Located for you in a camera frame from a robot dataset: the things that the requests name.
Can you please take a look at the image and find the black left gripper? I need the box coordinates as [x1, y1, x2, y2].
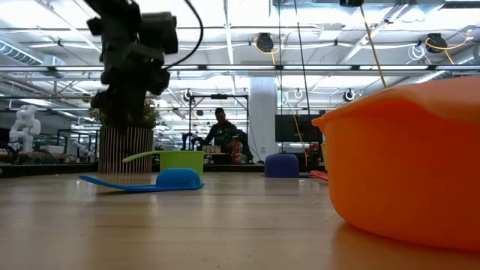
[91, 22, 165, 133]

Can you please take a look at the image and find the green measuring cup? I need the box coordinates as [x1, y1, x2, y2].
[121, 150, 206, 176]

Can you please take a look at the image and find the blue measuring cup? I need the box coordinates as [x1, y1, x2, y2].
[78, 167, 205, 194]

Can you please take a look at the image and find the purple measuring cup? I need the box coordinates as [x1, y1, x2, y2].
[261, 153, 312, 179]

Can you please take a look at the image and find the red measuring cup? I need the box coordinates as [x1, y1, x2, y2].
[310, 169, 330, 183]

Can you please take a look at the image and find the orange measuring cup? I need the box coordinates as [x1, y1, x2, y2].
[311, 76, 480, 251]

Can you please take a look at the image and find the potted plant striped pot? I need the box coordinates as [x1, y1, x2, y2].
[88, 95, 163, 175]

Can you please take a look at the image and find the person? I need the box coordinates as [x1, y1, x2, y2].
[204, 107, 254, 164]

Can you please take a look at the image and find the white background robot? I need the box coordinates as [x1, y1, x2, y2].
[7, 104, 42, 154]

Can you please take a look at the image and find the black monitor screen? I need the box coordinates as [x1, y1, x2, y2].
[274, 113, 324, 144]

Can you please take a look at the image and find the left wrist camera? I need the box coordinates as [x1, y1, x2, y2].
[148, 66, 172, 97]

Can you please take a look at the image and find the black metal frame stand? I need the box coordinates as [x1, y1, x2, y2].
[187, 93, 250, 151]

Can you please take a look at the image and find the black table frame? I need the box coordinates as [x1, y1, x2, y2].
[0, 163, 327, 179]

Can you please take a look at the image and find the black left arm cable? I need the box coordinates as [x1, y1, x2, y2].
[164, 0, 205, 71]

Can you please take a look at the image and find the black ceiling cable reel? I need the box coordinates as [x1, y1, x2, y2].
[256, 32, 275, 54]
[425, 32, 449, 55]

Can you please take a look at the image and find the black hanging cable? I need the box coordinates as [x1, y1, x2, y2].
[292, 0, 312, 117]

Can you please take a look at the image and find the yellow hanging cable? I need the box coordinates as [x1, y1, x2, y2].
[358, 4, 389, 90]

